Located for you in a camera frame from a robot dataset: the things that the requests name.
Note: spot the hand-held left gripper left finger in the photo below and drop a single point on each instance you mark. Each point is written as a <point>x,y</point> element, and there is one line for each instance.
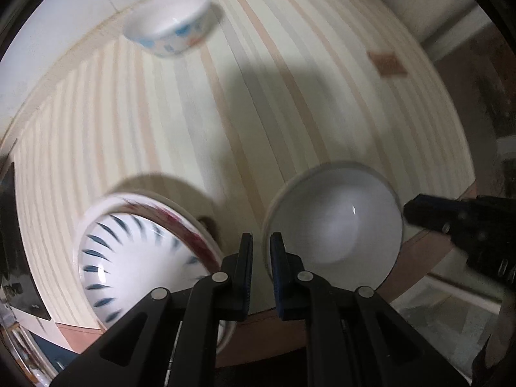
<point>244,282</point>

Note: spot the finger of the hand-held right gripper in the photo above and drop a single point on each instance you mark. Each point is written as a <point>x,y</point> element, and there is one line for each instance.
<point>435,211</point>

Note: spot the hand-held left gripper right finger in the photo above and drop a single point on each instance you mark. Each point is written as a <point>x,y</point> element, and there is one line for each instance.
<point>278,282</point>

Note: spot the dark rimmed white bowl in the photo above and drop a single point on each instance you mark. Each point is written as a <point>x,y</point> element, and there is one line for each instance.
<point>338,225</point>

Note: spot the floral print plate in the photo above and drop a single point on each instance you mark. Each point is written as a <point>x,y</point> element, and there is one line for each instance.
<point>181,223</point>

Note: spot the blue striped plate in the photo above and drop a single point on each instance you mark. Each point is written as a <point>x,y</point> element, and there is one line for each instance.
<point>137,262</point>

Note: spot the brown mat label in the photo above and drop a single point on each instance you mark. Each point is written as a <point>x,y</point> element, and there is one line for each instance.
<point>387,63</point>

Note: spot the striped cat table mat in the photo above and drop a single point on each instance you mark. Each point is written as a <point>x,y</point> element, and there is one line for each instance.
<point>282,109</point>

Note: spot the blue print white bowl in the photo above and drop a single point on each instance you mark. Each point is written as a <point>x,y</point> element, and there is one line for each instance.
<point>169,16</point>

